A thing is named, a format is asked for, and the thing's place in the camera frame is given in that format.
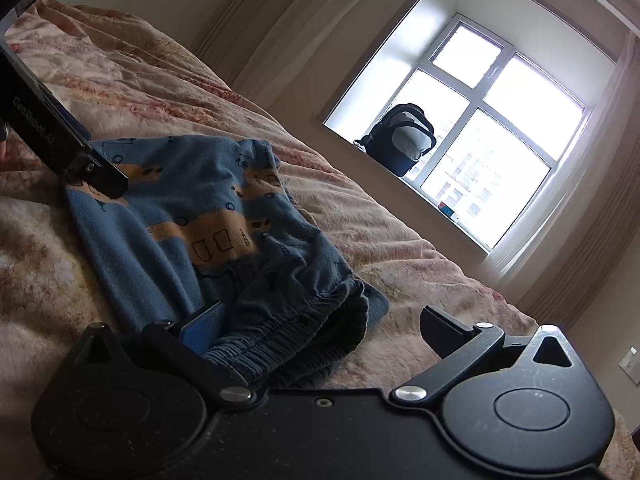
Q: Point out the small blue box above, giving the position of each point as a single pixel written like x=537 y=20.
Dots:
x=446 y=210

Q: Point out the white framed window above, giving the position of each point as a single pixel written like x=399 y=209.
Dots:
x=508 y=86

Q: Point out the beige curtain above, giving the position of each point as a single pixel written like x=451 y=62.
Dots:
x=562 y=250
x=259 y=46

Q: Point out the beige right curtain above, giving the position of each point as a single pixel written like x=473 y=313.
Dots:
x=562 y=250

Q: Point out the navy grey backpack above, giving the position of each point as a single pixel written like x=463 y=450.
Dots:
x=399 y=139

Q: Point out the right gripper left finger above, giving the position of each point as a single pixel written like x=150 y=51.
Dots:
x=189 y=340

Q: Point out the beige left curtain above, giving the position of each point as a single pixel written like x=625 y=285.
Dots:
x=259 y=46

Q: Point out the white wall socket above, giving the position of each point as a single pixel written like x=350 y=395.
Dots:
x=630 y=363

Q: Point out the person left hand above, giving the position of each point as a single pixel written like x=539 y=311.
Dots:
x=3 y=138

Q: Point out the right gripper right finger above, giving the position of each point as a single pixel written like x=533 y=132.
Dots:
x=463 y=351

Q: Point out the blue patterned pants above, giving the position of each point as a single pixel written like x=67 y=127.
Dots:
x=207 y=219

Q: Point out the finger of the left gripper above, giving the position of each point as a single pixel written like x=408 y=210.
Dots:
x=102 y=172

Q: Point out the pink floral bed quilt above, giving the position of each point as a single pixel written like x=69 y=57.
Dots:
x=81 y=399

